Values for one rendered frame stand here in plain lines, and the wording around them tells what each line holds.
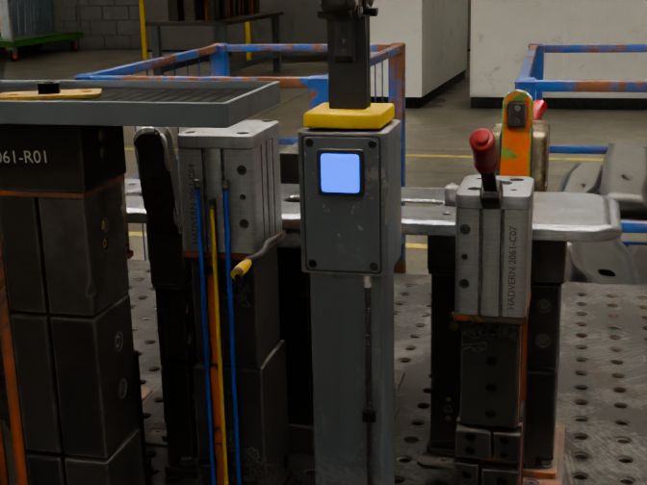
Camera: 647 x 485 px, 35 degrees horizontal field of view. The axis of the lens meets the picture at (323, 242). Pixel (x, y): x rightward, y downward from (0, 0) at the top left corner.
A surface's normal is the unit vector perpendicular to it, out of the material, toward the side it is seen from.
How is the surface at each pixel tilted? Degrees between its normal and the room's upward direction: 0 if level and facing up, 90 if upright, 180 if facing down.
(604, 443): 0
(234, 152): 90
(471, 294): 90
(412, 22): 90
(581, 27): 90
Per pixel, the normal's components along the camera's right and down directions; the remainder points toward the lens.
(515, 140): -0.24, 0.06
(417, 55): -0.29, 0.26
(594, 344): -0.02, -0.96
